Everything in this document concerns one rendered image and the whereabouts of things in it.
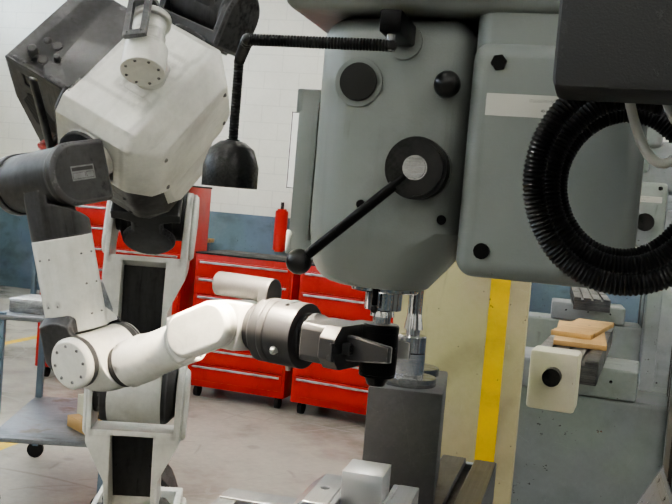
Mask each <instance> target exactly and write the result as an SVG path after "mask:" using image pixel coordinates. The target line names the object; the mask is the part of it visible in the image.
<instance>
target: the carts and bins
mask: <svg viewBox="0 0 672 504"><path fill-rule="evenodd" d="M100 281H101V287H102V293H103V298H104V304H105V307H106V308H108V309H109V310H111V311H112V312H113V308H112V305H111V302H110V300H109V297H108V294H107V291H106V289H105V286H104V283H103V280H102V279H100ZM44 319H45V315H44V309H43V304H42V298H41V295H39V294H27V295H22V296H17V297H12V298H10V303H9V309H8V310H6V311H0V410H1V395H2V380H3V364H4V349H5V334H6V320H15V321H28V322H40V325H41V323H42V322H43V320H44ZM44 370H45V357H44V351H43V346H42V340H41V335H40V333H39V348H38V363H37V378H36V392H35V397H34V398H33V399H32V400H31V401H30V402H28V403H27V404H26V405H25V406H24V407H23V408H21V409H20V410H19V411H18V412H17V413H16V414H14V415H13V416H12V417H11V418H10V419H9V420H7V421H6V422H5V423H4V424H3V425H2V426H0V442H6V443H22V444H29V445H28V447H27V453H28V455H29V456H31V457H34V458H35V457H39V456H40V455H41V454H42V453H43V451H44V446H43V445H55V446H72V447H87V446H86V443H85V434H84V433H83V431H82V421H83V403H84V393H83V394H78V399H77V398H62V397H46V396H43V384H44ZM102 484H103V481H102V479H101V476H100V474H99V472H98V481H97V493H98V492H99V490H100V488H101V486H102Z"/></svg>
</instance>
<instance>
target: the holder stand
mask: <svg viewBox="0 0 672 504"><path fill-rule="evenodd" d="M447 377H448V372H446V371H440V370H439V368H438V367H437V366H434V365H431V364H427V363H425V364H424V375H423V377H422V378H405V377H400V376H397V375H396V374H395V378H393V379H389V380H388V381H387V383H386V384H385V386H383V387H375V386H369V388H368V398H367V410H366V421H365V433H364V444H363V456H362V460H364V461H371V462H377V463H384V464H391V476H390V487H389V492H390V490H391V489H392V487H393V485H405V486H411V487H418V488H419V497H418V504H433V503H434V497H435V491H436V485H437V479H438V473H439V465H440V454H441V443H442V432H443V421H444V410H445V399H446V388H447Z"/></svg>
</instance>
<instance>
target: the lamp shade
mask: <svg viewBox="0 0 672 504"><path fill-rule="evenodd" d="M258 172H259V168H258V164H257V159H256V155H255V151H254V150H253V149H252V148H251V147H250V146H248V145H247V144H246V143H245V142H241V141H240V140H238V139H226V140H220V141H219V142H217V143H215V144H214V145H212V146H211V147H210V148H209V150H208V153H207V155H206V158H205V160H204V162H203V169H202V182H201V185H206V186H217V187H228V188H240V189H253V190H257V184H258Z"/></svg>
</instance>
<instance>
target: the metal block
mask: <svg viewBox="0 0 672 504"><path fill-rule="evenodd" d="M390 476H391V464H384V463H377V462H371V461H364V460H357V459H352V460H351V461H350V463H349V464H348V465H347V466H346V467H345V469H344V470H343V471H342V480H341V492H340V504H382V503H383V502H384V500H385V498H386V497H387V495H388V493H389V487H390Z"/></svg>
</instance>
